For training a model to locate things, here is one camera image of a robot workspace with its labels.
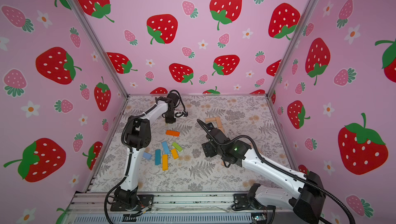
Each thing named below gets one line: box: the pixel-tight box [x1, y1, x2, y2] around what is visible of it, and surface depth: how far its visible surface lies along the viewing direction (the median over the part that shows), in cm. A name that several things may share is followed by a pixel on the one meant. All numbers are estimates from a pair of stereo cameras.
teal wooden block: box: [154, 149, 162, 166], surface depth 90 cm
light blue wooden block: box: [161, 140, 171, 155], surface depth 95 cm
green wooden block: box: [172, 141, 183, 153], surface depth 95 cm
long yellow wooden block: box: [161, 154, 169, 171], surface depth 90 cm
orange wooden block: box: [165, 130, 181, 137], surface depth 102 cm
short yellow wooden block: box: [171, 148, 179, 160], surface depth 92 cm
